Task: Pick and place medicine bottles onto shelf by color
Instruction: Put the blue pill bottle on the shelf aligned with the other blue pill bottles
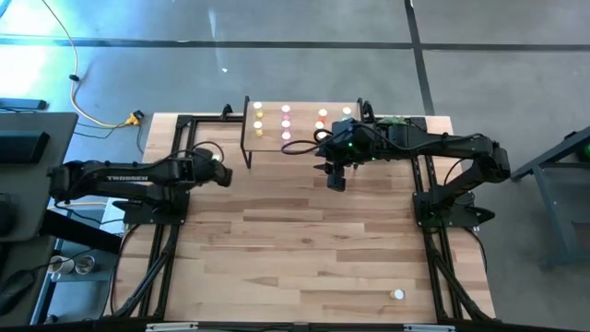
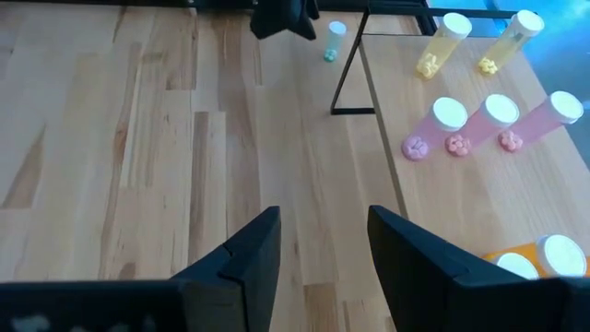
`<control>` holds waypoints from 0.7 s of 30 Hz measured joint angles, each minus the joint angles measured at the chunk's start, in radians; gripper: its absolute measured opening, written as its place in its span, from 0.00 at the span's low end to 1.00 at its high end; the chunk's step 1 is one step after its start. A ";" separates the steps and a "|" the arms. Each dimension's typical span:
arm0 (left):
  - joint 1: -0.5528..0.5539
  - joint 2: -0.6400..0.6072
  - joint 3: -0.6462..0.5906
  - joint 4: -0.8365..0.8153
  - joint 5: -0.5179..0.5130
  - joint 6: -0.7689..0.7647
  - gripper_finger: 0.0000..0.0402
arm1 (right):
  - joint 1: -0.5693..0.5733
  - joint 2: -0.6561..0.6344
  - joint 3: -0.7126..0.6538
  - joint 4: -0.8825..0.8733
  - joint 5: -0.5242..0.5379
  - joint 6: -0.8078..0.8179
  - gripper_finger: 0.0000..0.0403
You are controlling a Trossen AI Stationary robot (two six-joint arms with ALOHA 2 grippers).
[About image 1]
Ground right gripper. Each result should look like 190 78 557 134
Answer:
313 118 380 192

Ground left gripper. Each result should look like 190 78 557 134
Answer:
189 148 234 188

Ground wooden shelf black metal legs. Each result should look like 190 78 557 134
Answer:
239 95 375 170

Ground metal cup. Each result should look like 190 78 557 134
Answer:
75 255 97 276

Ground white paper cup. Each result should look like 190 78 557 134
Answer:
49 255 75 276

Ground dark grey desk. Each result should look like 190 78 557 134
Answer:
0 112 79 243

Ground black rectangular device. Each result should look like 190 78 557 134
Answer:
0 130 51 165

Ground black flat bar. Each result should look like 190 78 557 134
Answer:
0 97 48 112

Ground grey metal stand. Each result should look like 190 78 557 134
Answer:
511 126 590 271

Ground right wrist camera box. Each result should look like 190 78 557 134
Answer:
332 120 356 144

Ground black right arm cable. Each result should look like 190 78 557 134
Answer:
280 127 342 156

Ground black aluminium table frame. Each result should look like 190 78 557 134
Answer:
103 103 497 324

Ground yellow floor cable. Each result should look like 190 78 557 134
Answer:
40 0 142 130

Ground silver bracket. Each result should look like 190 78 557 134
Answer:
145 321 199 332
403 323 456 332

